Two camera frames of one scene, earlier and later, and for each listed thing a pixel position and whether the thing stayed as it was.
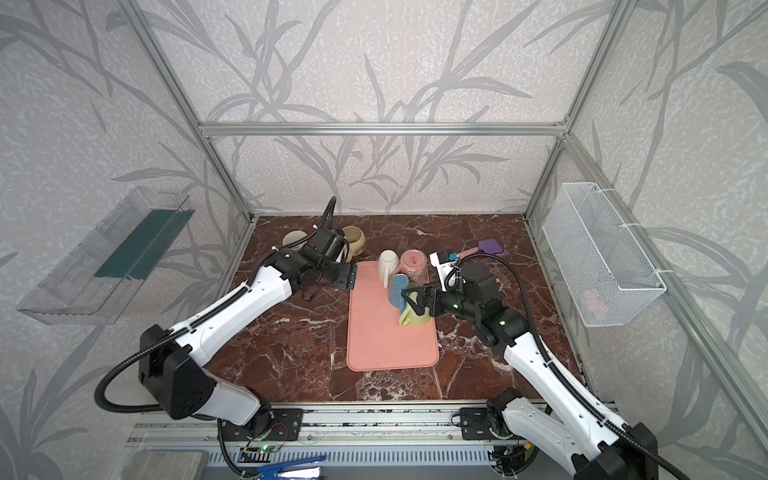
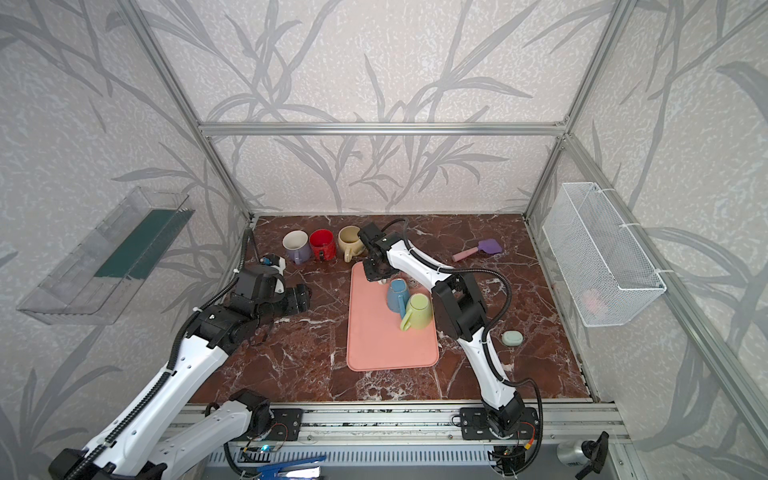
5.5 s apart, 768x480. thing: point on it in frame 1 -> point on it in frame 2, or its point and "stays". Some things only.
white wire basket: x=610 y=278 stays
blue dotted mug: x=399 y=282 stays
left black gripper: x=344 y=278 -> x=300 y=297
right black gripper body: x=429 y=300 -> x=374 y=267
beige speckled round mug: x=356 y=239 stays
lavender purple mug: x=294 y=236 stays
